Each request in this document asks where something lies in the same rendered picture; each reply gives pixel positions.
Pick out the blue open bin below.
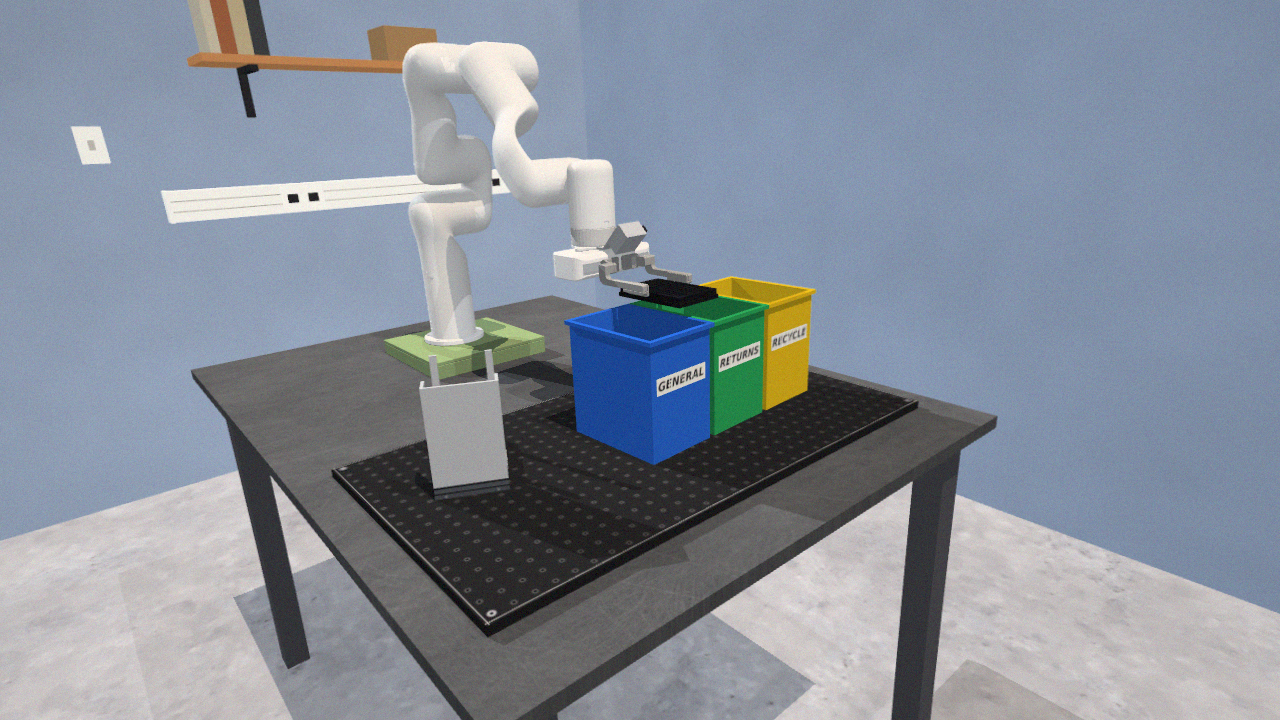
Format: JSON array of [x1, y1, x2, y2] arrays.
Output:
[[564, 304, 716, 465]]

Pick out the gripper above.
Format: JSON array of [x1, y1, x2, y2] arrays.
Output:
[[553, 242, 692, 297]]

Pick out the yellow open-top bin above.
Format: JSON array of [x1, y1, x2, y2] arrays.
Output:
[[700, 277, 817, 410]]

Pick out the green open-top bin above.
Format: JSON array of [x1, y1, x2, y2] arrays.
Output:
[[632, 296, 769, 436]]

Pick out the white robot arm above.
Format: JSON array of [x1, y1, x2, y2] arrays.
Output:
[[402, 42, 646, 346]]

